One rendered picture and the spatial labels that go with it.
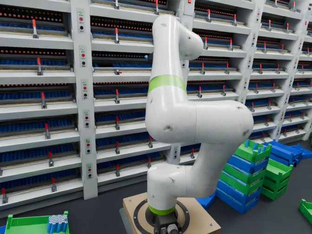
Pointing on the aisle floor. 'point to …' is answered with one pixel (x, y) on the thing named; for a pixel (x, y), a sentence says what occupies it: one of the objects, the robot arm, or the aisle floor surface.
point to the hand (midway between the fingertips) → (152, 57)
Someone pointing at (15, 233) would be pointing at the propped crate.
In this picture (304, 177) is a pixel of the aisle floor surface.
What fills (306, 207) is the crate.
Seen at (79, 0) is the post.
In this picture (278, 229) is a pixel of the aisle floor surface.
